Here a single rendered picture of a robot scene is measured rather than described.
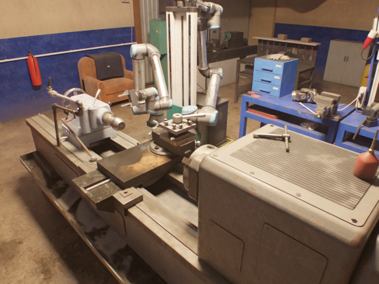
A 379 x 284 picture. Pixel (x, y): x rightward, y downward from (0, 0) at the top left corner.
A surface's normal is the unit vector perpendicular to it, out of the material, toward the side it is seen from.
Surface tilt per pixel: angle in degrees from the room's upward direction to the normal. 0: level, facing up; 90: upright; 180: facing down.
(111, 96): 90
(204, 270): 0
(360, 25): 90
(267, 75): 90
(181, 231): 0
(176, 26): 90
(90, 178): 0
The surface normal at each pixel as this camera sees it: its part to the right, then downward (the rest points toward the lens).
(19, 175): 0.00, -0.89
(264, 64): -0.72, 0.32
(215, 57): 0.70, 0.33
